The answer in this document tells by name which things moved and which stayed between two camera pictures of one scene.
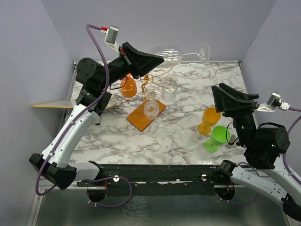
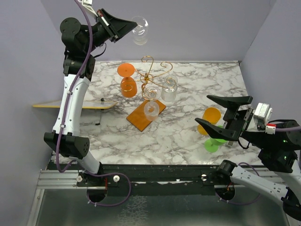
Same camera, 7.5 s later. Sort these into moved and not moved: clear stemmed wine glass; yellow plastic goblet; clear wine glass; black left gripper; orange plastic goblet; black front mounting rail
Moved: clear stemmed wine glass; black left gripper
Not moved: black front mounting rail; yellow plastic goblet; orange plastic goblet; clear wine glass
